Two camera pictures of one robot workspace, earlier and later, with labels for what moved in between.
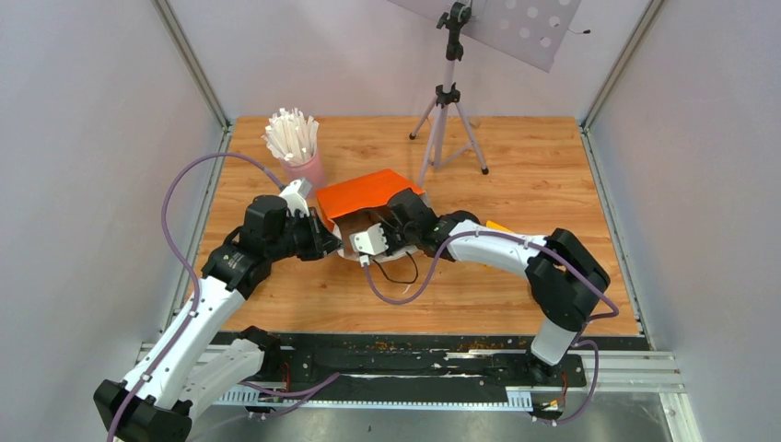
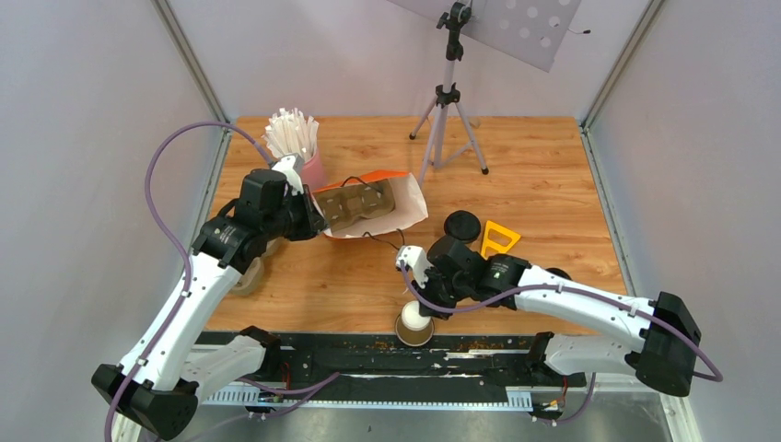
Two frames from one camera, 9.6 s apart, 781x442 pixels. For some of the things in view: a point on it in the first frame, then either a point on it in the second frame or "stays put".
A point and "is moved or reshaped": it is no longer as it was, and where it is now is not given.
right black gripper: [392, 246] → [426, 291]
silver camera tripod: [451, 133] stays put
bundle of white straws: [291, 136] stays put
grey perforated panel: [534, 30] stays put
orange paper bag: [353, 207] is moved or reshaped
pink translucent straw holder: [311, 169] stays put
